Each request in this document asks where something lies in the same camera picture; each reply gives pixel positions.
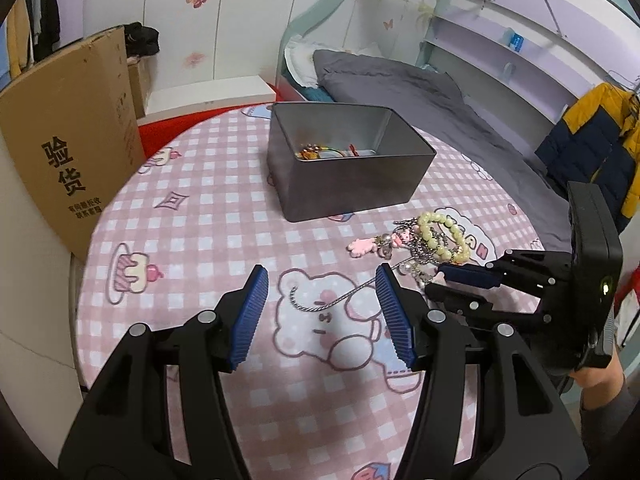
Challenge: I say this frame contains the pink charm keychain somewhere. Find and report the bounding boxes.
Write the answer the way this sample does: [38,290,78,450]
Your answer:
[348,225,417,257]

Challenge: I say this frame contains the grey metal hanging rod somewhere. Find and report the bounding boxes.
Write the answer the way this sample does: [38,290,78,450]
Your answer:
[534,0,569,37]

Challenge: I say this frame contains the silver chain jewelry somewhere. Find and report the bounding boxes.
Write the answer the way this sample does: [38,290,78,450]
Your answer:
[380,217,451,285]

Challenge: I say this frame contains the black clothes bundle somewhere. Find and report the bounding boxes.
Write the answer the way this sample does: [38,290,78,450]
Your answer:
[122,22,161,59]

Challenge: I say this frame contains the pink checkered cartoon tablecloth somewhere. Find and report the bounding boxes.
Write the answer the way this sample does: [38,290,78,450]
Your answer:
[82,102,551,480]

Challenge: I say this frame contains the red rug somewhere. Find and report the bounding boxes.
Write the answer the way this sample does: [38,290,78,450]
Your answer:
[137,82,301,162]

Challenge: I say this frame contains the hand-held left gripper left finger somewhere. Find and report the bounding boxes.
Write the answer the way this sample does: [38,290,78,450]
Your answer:
[57,264,271,480]

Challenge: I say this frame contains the purple wall shelves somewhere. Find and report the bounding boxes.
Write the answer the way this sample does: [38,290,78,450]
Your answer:
[420,7,603,128]

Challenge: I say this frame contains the white low platform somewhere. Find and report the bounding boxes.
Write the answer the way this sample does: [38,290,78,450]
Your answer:
[145,74,277,120]

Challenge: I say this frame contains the yellow and navy jacket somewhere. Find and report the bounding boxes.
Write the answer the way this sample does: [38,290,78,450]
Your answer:
[535,82,640,234]

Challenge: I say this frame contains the person's right forearm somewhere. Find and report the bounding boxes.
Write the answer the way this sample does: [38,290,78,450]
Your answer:
[574,347,630,480]

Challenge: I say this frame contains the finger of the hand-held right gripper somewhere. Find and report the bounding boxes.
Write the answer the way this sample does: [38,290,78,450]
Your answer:
[424,282,546,332]
[435,249,572,303]

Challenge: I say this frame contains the teal bunk bed frame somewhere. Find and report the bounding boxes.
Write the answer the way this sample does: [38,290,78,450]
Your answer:
[274,0,451,92]

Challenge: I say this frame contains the long silver chain necklace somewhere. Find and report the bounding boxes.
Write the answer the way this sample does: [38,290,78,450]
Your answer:
[287,259,401,314]

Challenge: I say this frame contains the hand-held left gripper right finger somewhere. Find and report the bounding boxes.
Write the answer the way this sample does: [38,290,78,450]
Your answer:
[374,262,591,480]

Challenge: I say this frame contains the grey metal tin box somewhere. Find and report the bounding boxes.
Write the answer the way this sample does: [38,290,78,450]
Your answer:
[266,102,436,223]

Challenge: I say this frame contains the grey bed blanket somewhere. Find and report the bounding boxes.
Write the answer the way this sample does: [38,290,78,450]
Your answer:
[312,49,572,252]

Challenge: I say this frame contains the white pillow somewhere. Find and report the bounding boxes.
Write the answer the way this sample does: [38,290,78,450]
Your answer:
[283,40,321,89]

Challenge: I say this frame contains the pale bead bracelet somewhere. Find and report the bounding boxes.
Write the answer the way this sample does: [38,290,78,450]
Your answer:
[417,211,473,264]

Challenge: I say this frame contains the pile of colourful jewelry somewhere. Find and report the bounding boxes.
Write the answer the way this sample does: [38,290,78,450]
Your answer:
[298,143,376,161]

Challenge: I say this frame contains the row of hanging clothes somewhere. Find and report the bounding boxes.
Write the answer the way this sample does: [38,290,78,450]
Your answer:
[0,0,62,81]

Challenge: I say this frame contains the white butterfly wardrobe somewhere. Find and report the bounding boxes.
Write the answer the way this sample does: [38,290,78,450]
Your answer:
[82,0,358,92]

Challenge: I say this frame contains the large printed cardboard box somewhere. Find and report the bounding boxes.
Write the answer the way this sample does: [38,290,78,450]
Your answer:
[0,25,147,264]

